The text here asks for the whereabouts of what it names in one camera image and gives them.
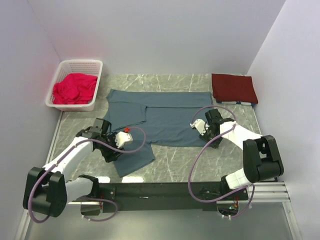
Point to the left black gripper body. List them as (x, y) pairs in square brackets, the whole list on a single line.
[(108, 152)]

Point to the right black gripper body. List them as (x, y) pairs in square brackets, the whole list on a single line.
[(208, 136)]

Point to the blue-grey t-shirt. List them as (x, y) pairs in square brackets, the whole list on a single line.
[(163, 119)]

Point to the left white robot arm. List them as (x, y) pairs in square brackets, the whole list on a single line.
[(48, 189)]

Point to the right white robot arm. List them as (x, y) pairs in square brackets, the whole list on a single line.
[(261, 158)]

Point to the folded white blue t-shirt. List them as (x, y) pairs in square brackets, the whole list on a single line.
[(236, 103)]

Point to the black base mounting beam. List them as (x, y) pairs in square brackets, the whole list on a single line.
[(163, 196)]

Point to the folded dark red t-shirt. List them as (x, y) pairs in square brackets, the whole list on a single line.
[(233, 88)]

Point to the crumpled pink-red t-shirt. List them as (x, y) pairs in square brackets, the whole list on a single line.
[(74, 89)]

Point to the white plastic laundry basket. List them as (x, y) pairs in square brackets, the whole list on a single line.
[(83, 66)]

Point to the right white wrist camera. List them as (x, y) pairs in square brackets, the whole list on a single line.
[(200, 125)]

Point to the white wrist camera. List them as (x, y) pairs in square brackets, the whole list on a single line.
[(123, 137), (200, 125)]

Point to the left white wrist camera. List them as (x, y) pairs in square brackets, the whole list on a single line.
[(123, 137)]

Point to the aluminium rail frame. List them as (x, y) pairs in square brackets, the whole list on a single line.
[(267, 192)]

